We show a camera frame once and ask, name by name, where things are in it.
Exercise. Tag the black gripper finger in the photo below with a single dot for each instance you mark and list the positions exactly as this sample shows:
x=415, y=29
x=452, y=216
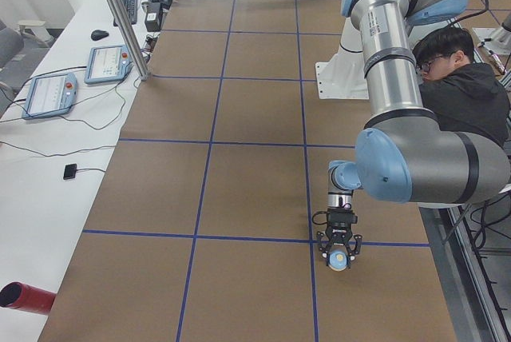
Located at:
x=324, y=244
x=353, y=248

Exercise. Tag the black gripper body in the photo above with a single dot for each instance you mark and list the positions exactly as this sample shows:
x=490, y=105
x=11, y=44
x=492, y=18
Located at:
x=338, y=234

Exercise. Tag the blue cream call bell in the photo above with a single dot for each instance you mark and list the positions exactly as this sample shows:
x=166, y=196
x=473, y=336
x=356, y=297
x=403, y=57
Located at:
x=337, y=260

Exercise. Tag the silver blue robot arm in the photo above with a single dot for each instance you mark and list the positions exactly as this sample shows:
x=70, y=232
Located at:
x=402, y=155

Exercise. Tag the person in black hoodie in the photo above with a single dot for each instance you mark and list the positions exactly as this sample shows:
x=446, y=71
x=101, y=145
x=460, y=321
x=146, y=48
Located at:
x=464, y=94

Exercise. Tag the small black square device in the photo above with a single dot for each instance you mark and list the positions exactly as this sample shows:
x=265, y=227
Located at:
x=70, y=171

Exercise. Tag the far blue teach pendant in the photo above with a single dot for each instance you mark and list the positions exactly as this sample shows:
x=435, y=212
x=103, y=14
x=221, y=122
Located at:
x=108, y=64

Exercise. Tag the blue teach pendant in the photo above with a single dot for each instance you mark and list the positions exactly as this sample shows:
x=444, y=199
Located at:
x=50, y=96
x=108, y=64

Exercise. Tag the black box with label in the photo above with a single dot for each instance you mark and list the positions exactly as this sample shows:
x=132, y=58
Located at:
x=153, y=16

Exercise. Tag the black computer mouse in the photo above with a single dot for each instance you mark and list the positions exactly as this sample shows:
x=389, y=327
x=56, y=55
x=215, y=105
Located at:
x=97, y=35

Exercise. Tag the black keyboard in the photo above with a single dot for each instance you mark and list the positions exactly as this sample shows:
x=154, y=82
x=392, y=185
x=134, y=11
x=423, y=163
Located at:
x=131, y=7

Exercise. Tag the near blue teach pendant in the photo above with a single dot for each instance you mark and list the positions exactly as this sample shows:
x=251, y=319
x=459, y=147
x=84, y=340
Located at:
x=50, y=96

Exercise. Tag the red cylinder tube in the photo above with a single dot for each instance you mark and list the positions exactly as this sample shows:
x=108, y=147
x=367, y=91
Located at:
x=26, y=298

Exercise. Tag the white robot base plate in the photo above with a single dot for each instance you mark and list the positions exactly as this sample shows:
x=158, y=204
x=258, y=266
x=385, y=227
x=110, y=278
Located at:
x=343, y=82

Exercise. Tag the aluminium frame post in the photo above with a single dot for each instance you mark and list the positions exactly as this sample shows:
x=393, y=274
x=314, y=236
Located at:
x=120, y=15

